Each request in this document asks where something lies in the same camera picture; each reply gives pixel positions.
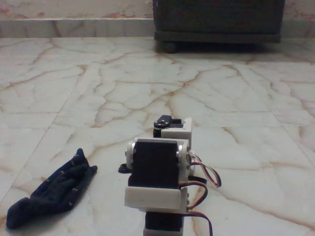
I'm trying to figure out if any black red servo cable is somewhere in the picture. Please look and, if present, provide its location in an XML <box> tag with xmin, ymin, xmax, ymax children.
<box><xmin>183</xmin><ymin>211</ymin><xmax>214</xmax><ymax>236</ymax></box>

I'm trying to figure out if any black red servo cable arc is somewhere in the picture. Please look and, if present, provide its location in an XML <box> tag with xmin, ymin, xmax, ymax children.
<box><xmin>180</xmin><ymin>180</ymin><xmax>209</xmax><ymax>211</ymax></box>

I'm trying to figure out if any dark wooden cabinet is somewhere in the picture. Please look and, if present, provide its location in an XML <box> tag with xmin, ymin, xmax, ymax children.
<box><xmin>153</xmin><ymin>0</ymin><xmax>286</xmax><ymax>44</ymax></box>

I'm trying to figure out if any dark navy patterned sock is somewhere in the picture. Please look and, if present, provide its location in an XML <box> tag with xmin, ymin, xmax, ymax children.
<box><xmin>6</xmin><ymin>147</ymin><xmax>98</xmax><ymax>230</ymax></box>

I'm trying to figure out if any white red servo cable loop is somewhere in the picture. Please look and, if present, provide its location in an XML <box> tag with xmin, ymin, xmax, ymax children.
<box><xmin>188</xmin><ymin>151</ymin><xmax>222</xmax><ymax>189</ymax></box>

